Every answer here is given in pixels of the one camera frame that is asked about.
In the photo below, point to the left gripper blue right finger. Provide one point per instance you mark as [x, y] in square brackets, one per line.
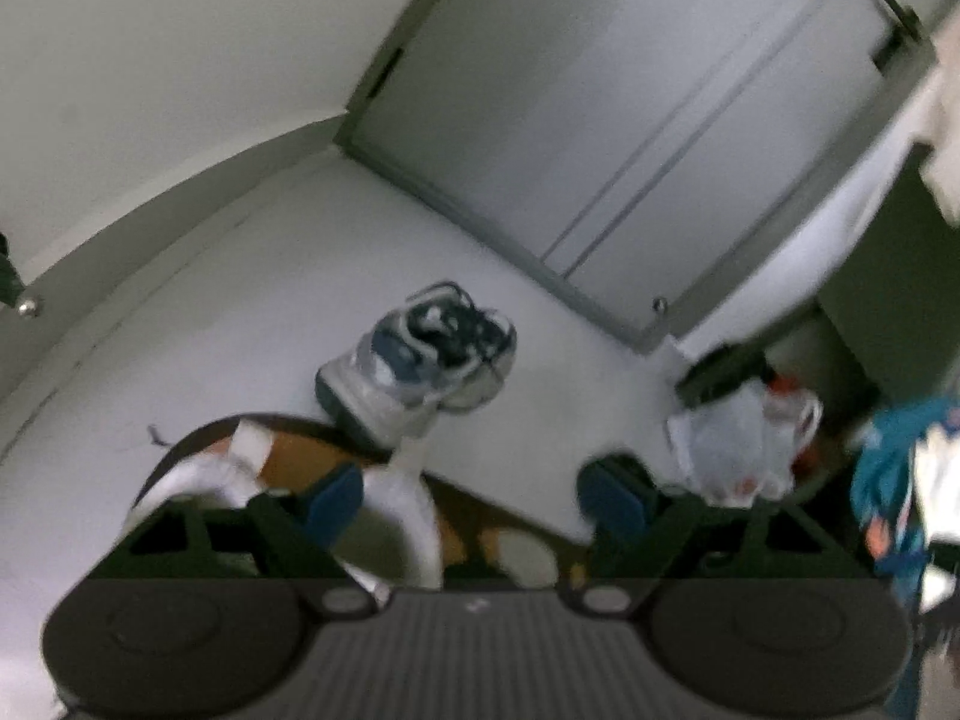
[640, 529]

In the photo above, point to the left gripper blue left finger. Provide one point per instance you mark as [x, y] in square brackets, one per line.
[294, 535]

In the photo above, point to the grey blue running shoe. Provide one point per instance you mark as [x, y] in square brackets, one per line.
[439, 352]

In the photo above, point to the orange round floor mat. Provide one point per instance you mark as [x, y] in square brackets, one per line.
[476, 534]

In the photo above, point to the white red plastic bag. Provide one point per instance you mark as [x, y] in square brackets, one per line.
[741, 448]

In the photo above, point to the teal cartoon bag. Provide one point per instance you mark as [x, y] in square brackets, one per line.
[904, 496]

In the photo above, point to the metal door stopper knob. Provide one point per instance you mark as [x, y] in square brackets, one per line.
[28, 308]

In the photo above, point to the grey entrance door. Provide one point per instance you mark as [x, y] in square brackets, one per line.
[620, 151]

